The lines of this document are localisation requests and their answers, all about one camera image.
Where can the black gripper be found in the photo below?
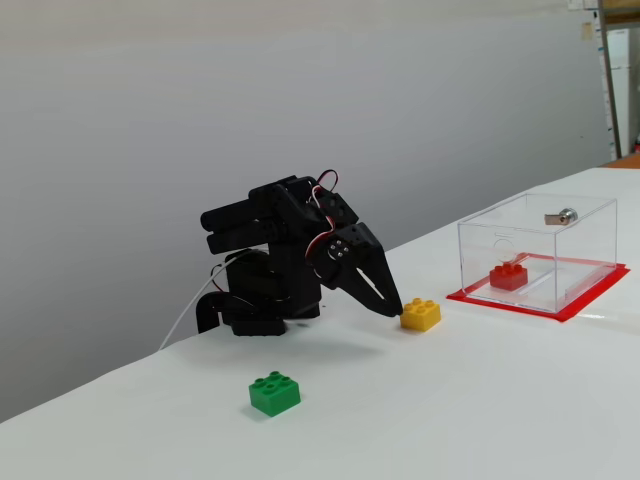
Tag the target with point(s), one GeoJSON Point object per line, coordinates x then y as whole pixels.
{"type": "Point", "coordinates": [361, 248]}

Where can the red lego brick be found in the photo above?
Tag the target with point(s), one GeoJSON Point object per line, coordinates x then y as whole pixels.
{"type": "Point", "coordinates": [507, 279]}

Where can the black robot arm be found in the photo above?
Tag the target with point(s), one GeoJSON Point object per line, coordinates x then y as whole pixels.
{"type": "Point", "coordinates": [280, 280]}

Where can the yellow lego brick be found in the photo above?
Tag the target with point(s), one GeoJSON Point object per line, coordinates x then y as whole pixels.
{"type": "Point", "coordinates": [421, 317]}

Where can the green lego brick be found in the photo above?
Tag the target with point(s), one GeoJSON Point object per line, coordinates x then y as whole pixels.
{"type": "Point", "coordinates": [274, 397]}

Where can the silver metal box lock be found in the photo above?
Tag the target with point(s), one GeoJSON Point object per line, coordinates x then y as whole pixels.
{"type": "Point", "coordinates": [565, 216]}

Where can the transparent plastic box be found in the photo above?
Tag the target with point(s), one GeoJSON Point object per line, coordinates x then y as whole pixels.
{"type": "Point", "coordinates": [585, 250]}

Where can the black table clamp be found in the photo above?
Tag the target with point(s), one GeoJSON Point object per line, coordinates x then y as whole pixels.
{"type": "Point", "coordinates": [204, 312]}

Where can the brown wooden surface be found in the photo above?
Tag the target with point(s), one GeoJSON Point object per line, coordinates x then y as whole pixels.
{"type": "Point", "coordinates": [625, 161]}

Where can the white refrigerator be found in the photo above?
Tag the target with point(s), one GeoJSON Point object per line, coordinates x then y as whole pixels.
{"type": "Point", "coordinates": [620, 75]}

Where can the yellow paper note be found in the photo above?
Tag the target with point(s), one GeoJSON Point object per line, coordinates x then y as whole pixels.
{"type": "Point", "coordinates": [586, 31]}

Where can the grey metal shelf post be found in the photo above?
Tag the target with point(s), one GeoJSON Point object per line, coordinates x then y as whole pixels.
{"type": "Point", "coordinates": [609, 75]}

